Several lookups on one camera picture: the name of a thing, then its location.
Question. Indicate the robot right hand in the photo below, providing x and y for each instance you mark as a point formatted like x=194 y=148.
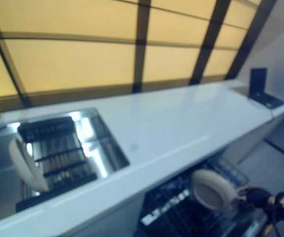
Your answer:
x=255 y=197

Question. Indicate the beige round plate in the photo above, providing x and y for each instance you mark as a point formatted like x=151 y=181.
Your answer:
x=28 y=165
x=213 y=195

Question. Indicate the black open laptop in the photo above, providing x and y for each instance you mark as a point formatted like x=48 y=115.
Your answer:
x=258 y=79

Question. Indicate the white kitchen cabinet door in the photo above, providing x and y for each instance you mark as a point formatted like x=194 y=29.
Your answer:
x=102 y=219

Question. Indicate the stainless steel kitchen sink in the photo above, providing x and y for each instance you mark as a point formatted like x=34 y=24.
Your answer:
x=107 y=148

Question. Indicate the black sink dish rack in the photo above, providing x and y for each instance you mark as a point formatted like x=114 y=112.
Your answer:
x=57 y=148

